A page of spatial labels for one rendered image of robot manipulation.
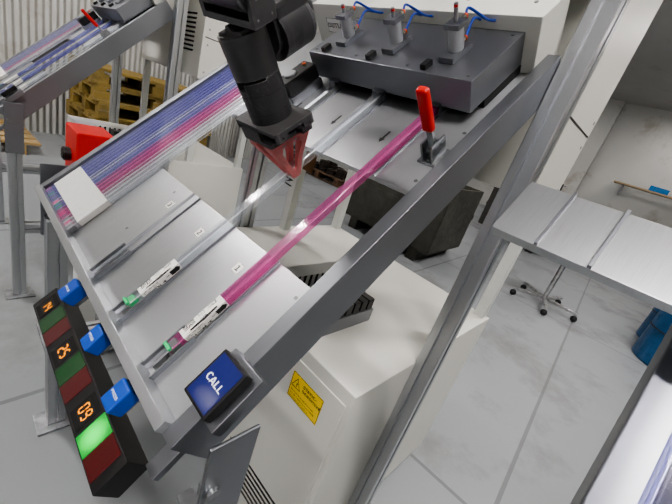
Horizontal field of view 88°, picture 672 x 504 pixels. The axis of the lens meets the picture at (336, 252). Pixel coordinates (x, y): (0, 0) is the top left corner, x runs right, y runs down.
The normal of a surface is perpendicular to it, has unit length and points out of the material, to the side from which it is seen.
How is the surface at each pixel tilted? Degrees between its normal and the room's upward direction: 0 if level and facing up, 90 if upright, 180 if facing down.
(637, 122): 90
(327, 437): 90
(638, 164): 90
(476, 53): 44
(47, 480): 0
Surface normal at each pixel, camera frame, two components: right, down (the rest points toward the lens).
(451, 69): -0.26, -0.59
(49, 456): 0.29, -0.89
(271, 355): 0.68, 0.45
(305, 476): -0.68, 0.07
